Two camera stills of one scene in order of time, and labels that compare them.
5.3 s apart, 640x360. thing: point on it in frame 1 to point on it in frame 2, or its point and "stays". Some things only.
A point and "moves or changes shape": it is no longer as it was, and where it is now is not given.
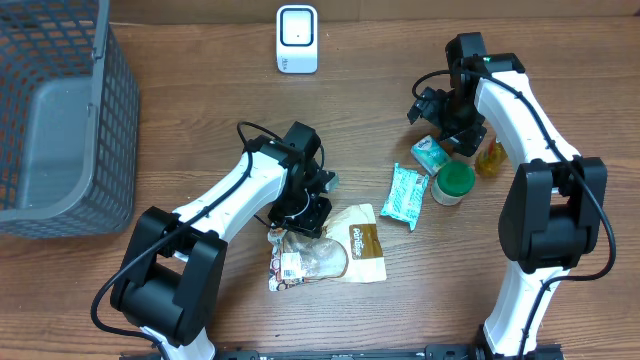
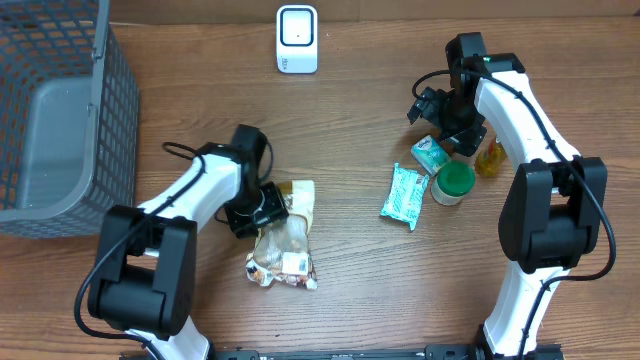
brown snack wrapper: x=349 y=248 moves or changes shape
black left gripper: x=313 y=226 to x=277 y=209
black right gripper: x=467 y=138 stays
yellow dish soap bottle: x=489 y=161 stays
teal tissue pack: x=430 y=154 stays
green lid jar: x=453 y=182 stays
